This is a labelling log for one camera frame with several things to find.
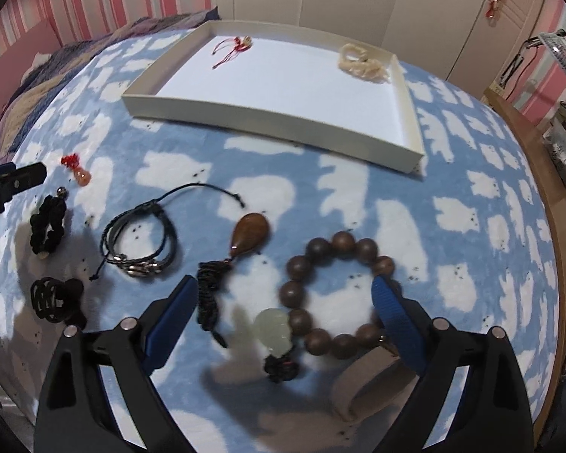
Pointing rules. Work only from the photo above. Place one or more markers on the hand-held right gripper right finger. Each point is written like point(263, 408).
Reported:
point(396, 316)

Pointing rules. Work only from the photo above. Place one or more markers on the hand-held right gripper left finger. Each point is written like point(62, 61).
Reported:
point(172, 321)

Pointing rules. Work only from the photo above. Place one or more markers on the red gourd pendant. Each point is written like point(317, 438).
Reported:
point(81, 175)

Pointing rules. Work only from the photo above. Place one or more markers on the black hair claw clip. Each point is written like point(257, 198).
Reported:
point(52, 299)

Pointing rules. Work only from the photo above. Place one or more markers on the white shallow tray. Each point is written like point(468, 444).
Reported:
point(283, 89)

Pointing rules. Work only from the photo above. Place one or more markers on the striped purple quilt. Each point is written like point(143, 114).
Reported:
point(52, 71)

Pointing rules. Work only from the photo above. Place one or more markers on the blue blanket white bear print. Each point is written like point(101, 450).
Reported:
point(311, 188)

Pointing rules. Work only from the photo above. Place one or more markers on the wooden desk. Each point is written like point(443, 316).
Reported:
point(542, 174)

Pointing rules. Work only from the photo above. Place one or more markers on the silver clamp lamp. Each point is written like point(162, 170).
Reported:
point(559, 47)

